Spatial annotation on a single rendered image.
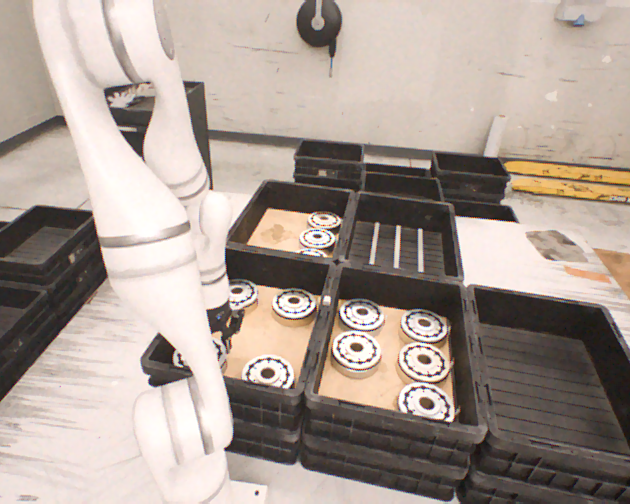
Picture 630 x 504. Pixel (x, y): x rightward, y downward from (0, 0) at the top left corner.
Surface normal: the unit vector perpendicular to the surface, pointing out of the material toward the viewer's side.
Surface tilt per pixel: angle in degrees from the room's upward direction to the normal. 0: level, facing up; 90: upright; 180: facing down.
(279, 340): 0
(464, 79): 90
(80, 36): 83
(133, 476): 0
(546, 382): 0
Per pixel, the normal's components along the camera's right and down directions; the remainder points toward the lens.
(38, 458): 0.04, -0.82
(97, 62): 0.14, 0.82
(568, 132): -0.14, 0.56
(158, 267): 0.44, 0.18
